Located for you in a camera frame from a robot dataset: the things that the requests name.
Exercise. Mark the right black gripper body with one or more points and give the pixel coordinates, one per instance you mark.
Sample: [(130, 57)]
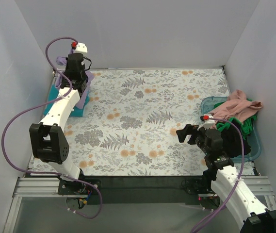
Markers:
[(191, 137)]

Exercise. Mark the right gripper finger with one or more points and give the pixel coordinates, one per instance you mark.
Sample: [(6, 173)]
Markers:
[(187, 130), (193, 139)]

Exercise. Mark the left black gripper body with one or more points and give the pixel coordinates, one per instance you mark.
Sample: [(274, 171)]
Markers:
[(74, 58)]

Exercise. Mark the purple t shirt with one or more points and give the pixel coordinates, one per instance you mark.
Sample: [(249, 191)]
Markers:
[(89, 74)]

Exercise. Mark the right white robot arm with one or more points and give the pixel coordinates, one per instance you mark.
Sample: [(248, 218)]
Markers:
[(222, 178)]

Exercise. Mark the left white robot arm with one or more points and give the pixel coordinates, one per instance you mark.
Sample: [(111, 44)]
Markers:
[(48, 140)]

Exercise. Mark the black t shirt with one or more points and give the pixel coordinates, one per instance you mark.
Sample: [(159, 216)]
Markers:
[(231, 140)]

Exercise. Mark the teal plastic basket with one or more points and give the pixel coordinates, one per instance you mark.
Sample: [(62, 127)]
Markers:
[(252, 139)]

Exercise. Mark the folded teal t shirt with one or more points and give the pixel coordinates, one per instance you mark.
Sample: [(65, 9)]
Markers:
[(79, 109)]

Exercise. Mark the green t shirt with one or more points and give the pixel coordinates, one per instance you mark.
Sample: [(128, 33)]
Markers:
[(246, 126)]

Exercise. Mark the pink t shirt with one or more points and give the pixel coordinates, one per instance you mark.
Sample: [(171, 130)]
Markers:
[(237, 106)]

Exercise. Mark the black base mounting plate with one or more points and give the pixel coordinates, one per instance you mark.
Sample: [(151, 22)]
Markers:
[(152, 189)]

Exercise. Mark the floral table mat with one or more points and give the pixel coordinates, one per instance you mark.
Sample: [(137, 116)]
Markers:
[(129, 125)]

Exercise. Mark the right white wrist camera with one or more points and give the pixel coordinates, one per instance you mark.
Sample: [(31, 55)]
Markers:
[(208, 122)]

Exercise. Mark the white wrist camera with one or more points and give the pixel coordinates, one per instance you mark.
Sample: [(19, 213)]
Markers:
[(208, 122), (78, 47)]

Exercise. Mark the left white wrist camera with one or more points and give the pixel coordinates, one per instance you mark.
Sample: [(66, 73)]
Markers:
[(78, 47)]

